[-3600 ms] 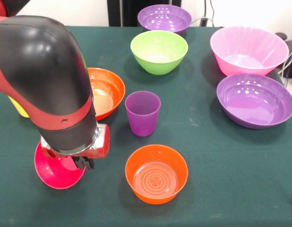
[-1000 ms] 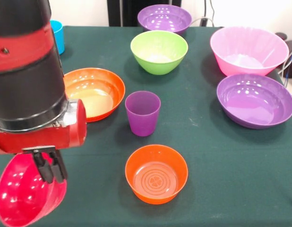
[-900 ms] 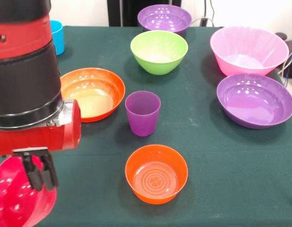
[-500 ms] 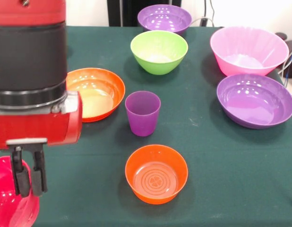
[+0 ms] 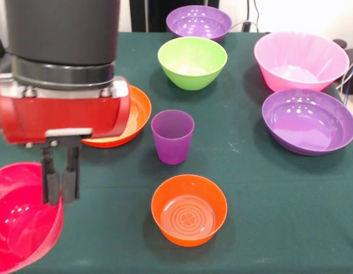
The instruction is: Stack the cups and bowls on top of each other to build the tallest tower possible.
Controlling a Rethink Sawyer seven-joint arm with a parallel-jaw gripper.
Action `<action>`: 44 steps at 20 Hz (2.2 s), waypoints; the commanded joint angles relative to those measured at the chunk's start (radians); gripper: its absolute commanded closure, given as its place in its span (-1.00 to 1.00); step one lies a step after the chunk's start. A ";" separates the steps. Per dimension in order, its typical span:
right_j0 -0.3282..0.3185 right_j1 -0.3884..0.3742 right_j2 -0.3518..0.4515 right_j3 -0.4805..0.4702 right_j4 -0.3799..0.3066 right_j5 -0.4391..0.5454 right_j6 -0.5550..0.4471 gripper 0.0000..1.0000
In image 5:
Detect dark green table cloth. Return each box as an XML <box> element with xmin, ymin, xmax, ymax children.
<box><xmin>0</xmin><ymin>30</ymin><xmax>353</xmax><ymax>274</ymax></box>

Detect purple plastic cup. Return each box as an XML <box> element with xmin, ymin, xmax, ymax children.
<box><xmin>151</xmin><ymin>109</ymin><xmax>195</xmax><ymax>166</ymax></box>

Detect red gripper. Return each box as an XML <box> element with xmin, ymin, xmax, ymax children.
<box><xmin>0</xmin><ymin>73</ymin><xmax>131</xmax><ymax>207</ymax></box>

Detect purple rounded deep bowl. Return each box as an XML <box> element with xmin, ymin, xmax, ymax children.
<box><xmin>166</xmin><ymin>5</ymin><xmax>232</xmax><ymax>41</ymax></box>

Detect grey blue cable bundle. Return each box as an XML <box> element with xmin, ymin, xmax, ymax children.
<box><xmin>335</xmin><ymin>57</ymin><xmax>353</xmax><ymax>122</ymax></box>

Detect black hanging cable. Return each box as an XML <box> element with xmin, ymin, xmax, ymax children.
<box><xmin>252</xmin><ymin>0</ymin><xmax>260</xmax><ymax>31</ymax></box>

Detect red small bowl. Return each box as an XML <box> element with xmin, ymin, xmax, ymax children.
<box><xmin>0</xmin><ymin>162</ymin><xmax>65</xmax><ymax>274</ymax></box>

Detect pink large bowl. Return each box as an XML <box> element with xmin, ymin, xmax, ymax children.
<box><xmin>253</xmin><ymin>30</ymin><xmax>351</xmax><ymax>93</ymax></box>

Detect green bowl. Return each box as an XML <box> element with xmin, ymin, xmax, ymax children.
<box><xmin>157</xmin><ymin>36</ymin><xmax>228</xmax><ymax>91</ymax></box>

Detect purple wide shallow bowl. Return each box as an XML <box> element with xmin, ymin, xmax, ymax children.
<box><xmin>261</xmin><ymin>88</ymin><xmax>353</xmax><ymax>156</ymax></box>

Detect orange small bowl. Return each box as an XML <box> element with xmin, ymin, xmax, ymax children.
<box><xmin>150</xmin><ymin>174</ymin><xmax>228</xmax><ymax>248</ymax></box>

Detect orange wide shallow bowl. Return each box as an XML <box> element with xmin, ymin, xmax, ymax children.
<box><xmin>81</xmin><ymin>84</ymin><xmax>152</xmax><ymax>148</ymax></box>

